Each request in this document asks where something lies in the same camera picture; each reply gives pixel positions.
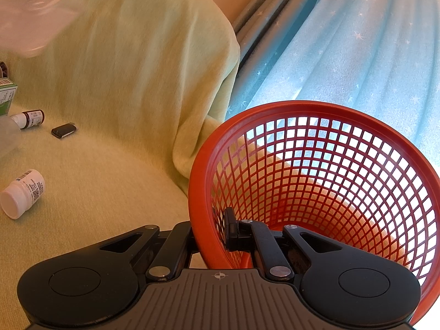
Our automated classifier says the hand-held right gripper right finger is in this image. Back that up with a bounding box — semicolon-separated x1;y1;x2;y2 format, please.
223;207;346;281

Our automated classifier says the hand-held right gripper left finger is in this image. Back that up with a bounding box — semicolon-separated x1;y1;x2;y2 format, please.
99;221;200;282

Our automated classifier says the red plastic mesh basket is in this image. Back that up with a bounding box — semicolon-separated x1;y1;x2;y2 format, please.
188;101;440;324

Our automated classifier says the white pill bottle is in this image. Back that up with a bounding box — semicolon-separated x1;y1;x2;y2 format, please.
0;169;46;220

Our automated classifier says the brown dropper bottle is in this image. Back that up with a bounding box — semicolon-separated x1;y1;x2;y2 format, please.
10;109;45;130

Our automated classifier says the green medicine box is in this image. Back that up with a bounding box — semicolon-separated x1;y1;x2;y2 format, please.
0;78;18;117

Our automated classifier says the translucent plastic container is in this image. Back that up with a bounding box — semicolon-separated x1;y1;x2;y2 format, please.
0;0;81;59

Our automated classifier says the small black flash drive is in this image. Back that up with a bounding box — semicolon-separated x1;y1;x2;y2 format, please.
51;123;78;140

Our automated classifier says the grey curtain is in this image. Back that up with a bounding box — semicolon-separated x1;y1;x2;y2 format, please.
232;0;320;66

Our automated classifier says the blue star curtain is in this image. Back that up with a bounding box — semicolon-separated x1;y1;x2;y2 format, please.
227;0;440;166

